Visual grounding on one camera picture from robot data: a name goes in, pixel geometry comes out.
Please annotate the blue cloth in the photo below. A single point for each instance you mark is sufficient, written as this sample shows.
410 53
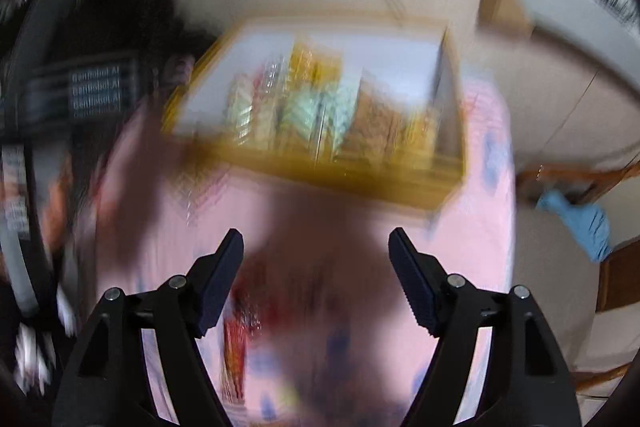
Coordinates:
588 223

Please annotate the cardboard piece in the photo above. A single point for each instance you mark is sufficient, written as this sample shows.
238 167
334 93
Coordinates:
509 17

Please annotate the dark carved wooden furniture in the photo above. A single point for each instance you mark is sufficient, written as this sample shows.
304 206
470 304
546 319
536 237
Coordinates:
38 293

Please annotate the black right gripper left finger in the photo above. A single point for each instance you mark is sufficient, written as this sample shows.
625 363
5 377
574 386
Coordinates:
105 381

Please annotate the pink patterned tablecloth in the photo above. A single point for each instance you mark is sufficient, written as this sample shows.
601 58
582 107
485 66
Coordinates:
345 349

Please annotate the person's left hand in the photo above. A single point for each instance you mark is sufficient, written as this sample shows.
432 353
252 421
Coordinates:
53 218

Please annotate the yellow cardboard box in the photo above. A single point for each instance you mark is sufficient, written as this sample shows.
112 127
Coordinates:
360 104

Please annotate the red snack packet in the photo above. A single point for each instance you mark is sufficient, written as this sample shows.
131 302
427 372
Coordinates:
252 310

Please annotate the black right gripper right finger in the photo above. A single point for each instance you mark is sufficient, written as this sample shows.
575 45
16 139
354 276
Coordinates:
527 382

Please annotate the wooden chair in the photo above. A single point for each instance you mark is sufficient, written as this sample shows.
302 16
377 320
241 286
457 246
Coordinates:
577 249

